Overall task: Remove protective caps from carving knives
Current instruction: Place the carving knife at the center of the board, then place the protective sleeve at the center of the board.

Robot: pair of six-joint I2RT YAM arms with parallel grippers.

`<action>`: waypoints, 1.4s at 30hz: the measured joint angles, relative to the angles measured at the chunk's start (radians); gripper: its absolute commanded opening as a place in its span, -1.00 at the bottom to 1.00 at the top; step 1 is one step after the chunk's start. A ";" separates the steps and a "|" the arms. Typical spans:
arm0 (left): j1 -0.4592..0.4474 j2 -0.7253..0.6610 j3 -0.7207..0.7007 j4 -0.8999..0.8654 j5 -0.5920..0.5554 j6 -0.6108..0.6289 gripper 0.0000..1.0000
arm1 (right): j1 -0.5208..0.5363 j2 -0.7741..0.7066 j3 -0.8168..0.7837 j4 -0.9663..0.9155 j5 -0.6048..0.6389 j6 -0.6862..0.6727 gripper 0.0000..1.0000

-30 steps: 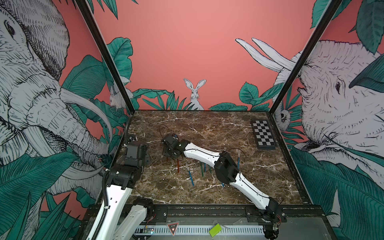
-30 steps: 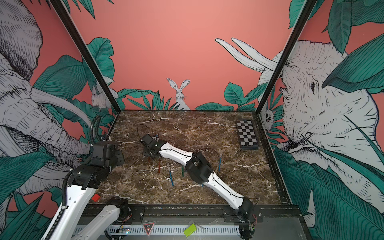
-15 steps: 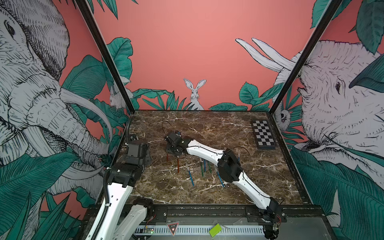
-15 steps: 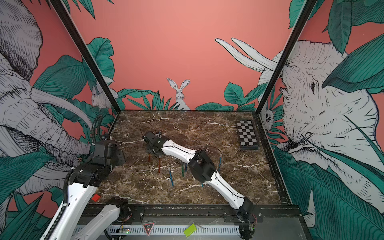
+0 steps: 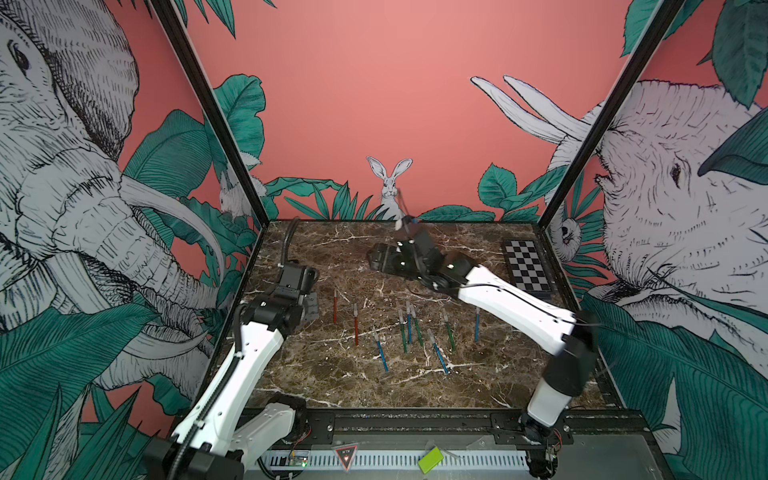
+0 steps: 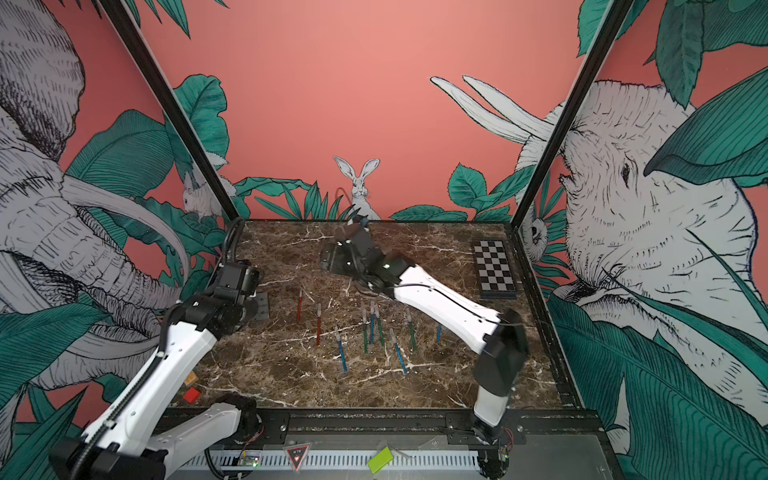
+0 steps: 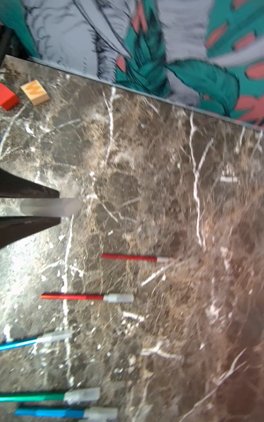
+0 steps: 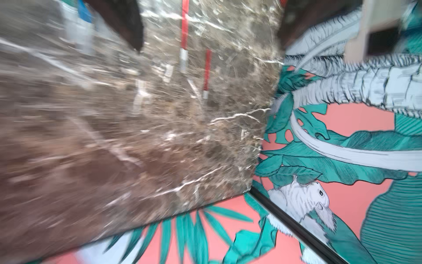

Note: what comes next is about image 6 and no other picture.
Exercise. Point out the small circuit board green led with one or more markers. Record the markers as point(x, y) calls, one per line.
point(247, 460)

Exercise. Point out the right black frame post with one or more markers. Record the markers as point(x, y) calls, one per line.
point(605, 37)

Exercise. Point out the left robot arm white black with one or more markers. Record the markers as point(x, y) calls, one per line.
point(122, 443)

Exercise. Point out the green carving knife right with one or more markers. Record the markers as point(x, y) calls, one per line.
point(411, 327)

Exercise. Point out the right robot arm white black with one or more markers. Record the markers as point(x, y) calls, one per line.
point(498, 339)

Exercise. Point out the triangular warning sticker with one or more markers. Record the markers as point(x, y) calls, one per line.
point(297, 454)

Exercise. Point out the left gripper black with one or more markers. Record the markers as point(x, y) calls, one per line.
point(264, 297)

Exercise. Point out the black white checkerboard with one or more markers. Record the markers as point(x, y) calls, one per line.
point(494, 270)

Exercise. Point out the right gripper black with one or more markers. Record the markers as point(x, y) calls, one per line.
point(339, 268)

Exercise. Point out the black front mounting rail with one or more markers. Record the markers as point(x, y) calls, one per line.
point(458, 425)

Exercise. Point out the green sticky note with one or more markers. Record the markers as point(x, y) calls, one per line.
point(380, 460)

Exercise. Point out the blue carving knife left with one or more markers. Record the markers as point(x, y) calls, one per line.
point(342, 355)

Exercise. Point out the red small block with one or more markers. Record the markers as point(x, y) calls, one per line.
point(192, 395)

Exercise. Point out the blue carving knife middle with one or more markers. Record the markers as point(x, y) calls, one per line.
point(372, 318)

